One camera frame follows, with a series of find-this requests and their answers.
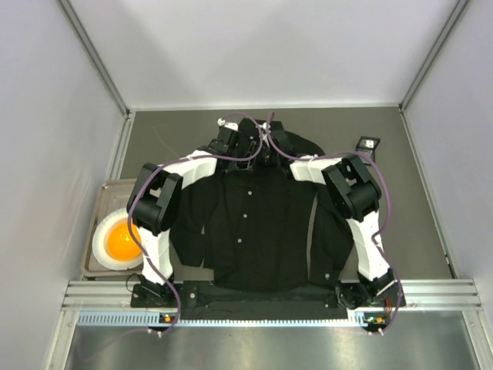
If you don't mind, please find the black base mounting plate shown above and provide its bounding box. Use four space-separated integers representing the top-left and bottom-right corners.
130 281 407 320

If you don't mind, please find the black button-up shirt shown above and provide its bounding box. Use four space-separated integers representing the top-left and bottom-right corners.
169 117 356 293

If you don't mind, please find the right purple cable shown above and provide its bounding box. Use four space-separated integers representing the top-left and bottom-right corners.
263 110 404 337

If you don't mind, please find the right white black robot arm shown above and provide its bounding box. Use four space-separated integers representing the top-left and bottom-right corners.
218 123 402 309

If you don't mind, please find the grey slotted cable duct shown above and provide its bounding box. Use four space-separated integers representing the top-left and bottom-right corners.
77 311 383 328

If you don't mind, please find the purple cable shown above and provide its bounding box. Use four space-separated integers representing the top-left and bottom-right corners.
126 111 265 336
263 110 404 337

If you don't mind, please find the small black open box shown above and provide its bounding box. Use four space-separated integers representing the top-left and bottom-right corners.
355 136 381 162

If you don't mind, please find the aluminium frame rail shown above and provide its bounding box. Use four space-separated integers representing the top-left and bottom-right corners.
62 279 482 311

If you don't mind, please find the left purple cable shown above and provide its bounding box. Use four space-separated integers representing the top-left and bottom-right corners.
126 111 265 336

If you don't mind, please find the white bowl orange inside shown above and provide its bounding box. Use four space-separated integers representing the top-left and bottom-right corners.
92 208 143 271

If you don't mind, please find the grey metal tray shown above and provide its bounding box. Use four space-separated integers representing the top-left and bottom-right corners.
81 179 143 279

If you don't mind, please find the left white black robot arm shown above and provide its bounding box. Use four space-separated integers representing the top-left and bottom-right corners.
126 123 239 291

